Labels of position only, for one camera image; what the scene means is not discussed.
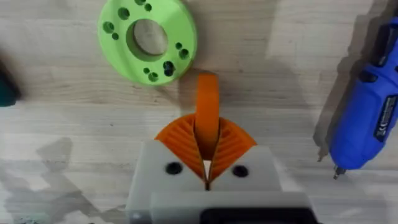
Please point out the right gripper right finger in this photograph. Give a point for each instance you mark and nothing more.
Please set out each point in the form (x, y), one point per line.
(248, 183)

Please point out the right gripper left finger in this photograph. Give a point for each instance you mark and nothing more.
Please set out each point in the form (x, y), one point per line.
(155, 183)

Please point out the orange ribbed wedge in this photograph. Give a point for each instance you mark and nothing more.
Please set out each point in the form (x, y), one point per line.
(207, 109)

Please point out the blue electric screwdriver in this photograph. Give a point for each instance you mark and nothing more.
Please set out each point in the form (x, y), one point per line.
(363, 118)

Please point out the dark teal bucket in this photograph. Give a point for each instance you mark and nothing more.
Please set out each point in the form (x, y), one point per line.
(7, 84)

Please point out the green disc with holes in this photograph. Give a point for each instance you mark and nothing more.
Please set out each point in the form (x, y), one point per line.
(146, 40)

